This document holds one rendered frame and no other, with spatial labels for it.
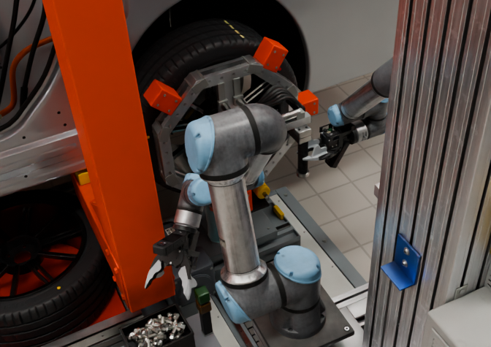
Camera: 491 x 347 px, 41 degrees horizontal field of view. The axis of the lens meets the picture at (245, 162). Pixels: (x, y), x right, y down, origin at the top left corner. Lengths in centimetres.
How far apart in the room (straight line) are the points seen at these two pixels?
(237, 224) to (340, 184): 196
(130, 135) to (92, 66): 24
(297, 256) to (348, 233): 153
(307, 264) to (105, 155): 61
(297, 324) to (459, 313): 53
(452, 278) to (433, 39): 47
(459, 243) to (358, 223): 201
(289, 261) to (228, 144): 39
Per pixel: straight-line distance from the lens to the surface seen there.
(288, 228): 298
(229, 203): 150
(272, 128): 147
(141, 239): 206
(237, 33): 235
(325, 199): 336
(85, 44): 165
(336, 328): 183
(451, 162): 119
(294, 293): 167
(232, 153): 144
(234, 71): 224
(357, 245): 315
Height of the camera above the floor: 229
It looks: 40 degrees down
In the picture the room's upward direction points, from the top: 4 degrees counter-clockwise
